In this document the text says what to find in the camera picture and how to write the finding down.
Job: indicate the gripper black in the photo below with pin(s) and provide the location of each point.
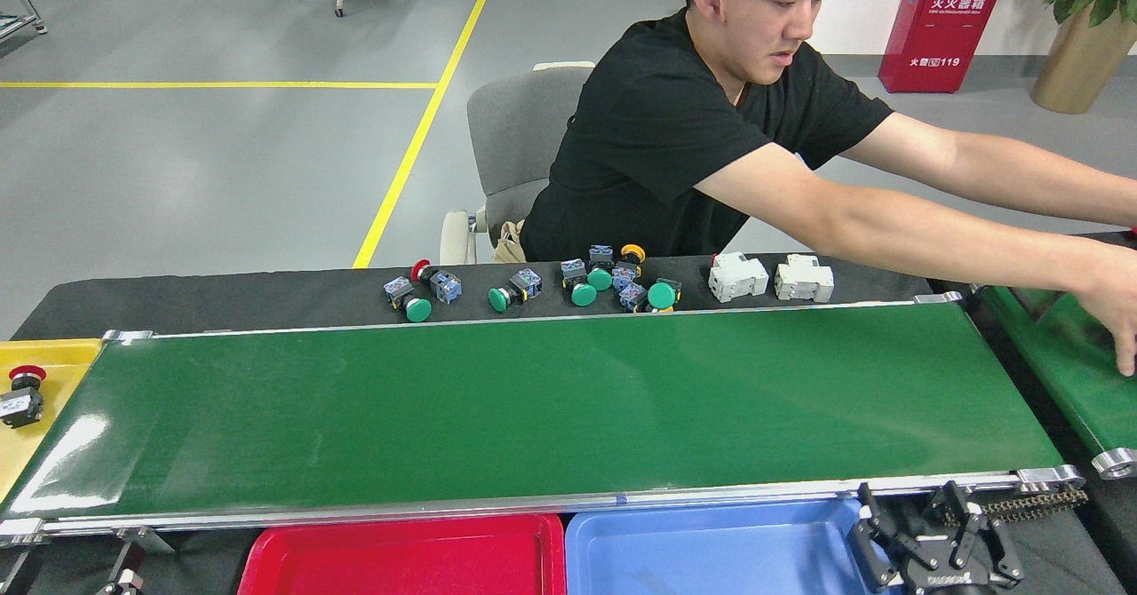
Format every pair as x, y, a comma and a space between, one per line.
946, 580

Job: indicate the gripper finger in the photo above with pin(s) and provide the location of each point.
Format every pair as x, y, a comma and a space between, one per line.
124, 570
12, 570

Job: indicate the white circuit breaker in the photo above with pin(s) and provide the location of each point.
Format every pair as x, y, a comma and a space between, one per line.
737, 278
804, 281

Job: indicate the red push button switch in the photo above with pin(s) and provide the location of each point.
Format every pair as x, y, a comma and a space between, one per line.
444, 287
19, 404

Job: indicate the person's left forearm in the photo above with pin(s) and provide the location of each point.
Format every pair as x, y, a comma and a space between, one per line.
1048, 182

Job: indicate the person's right forearm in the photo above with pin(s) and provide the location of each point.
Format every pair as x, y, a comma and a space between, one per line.
959, 244

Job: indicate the yellow plastic tray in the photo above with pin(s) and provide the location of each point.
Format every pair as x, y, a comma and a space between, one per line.
71, 382

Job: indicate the green conveyor belt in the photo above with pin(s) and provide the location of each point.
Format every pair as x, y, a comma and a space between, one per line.
533, 400
1053, 360

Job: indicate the blue plastic tray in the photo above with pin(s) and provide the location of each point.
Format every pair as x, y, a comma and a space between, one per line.
711, 551

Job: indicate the red plastic tray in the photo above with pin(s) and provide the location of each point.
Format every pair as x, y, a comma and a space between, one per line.
400, 559

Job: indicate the person's right hand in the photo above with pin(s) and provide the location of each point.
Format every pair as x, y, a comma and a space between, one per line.
1115, 302

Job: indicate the black table cover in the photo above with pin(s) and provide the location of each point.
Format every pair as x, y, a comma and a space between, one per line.
222, 302

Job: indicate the person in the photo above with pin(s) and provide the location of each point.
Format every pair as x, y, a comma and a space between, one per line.
657, 151

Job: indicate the potted plant in gold pot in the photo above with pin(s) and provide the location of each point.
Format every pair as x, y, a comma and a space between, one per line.
1079, 67

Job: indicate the red fire extinguisher box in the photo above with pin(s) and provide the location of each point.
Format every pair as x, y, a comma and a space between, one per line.
942, 27

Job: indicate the grey office chair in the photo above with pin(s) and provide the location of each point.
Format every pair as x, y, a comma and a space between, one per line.
524, 133

